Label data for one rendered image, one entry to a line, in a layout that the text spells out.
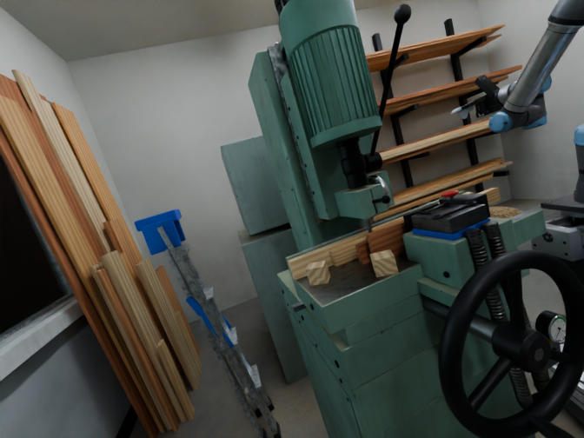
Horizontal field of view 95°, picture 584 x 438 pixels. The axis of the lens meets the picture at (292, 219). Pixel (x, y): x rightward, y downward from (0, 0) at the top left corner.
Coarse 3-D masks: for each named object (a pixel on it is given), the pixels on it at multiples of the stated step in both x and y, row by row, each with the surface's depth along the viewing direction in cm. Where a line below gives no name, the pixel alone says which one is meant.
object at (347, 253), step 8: (480, 192) 81; (488, 192) 80; (496, 192) 81; (488, 200) 80; (496, 200) 81; (360, 240) 70; (336, 248) 69; (344, 248) 68; (352, 248) 68; (336, 256) 67; (344, 256) 68; (352, 256) 69; (336, 264) 67
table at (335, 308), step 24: (528, 216) 63; (528, 240) 64; (360, 264) 64; (408, 264) 57; (312, 288) 60; (336, 288) 56; (360, 288) 53; (384, 288) 54; (408, 288) 55; (432, 288) 51; (312, 312) 60; (336, 312) 51; (360, 312) 52
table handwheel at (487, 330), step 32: (512, 256) 38; (544, 256) 39; (480, 288) 36; (512, 288) 39; (576, 288) 41; (448, 320) 36; (480, 320) 45; (512, 320) 40; (576, 320) 43; (448, 352) 35; (512, 352) 38; (544, 352) 38; (576, 352) 43; (448, 384) 36; (480, 384) 39; (576, 384) 42; (480, 416) 38; (512, 416) 42; (544, 416) 41
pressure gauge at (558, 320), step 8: (544, 312) 61; (552, 312) 60; (536, 320) 61; (544, 320) 60; (552, 320) 59; (560, 320) 59; (536, 328) 61; (544, 328) 59; (552, 328) 59; (552, 336) 59; (560, 336) 60
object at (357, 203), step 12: (336, 192) 76; (348, 192) 68; (360, 192) 64; (372, 192) 64; (336, 204) 77; (348, 204) 70; (360, 204) 64; (372, 204) 65; (384, 204) 66; (348, 216) 72; (360, 216) 66
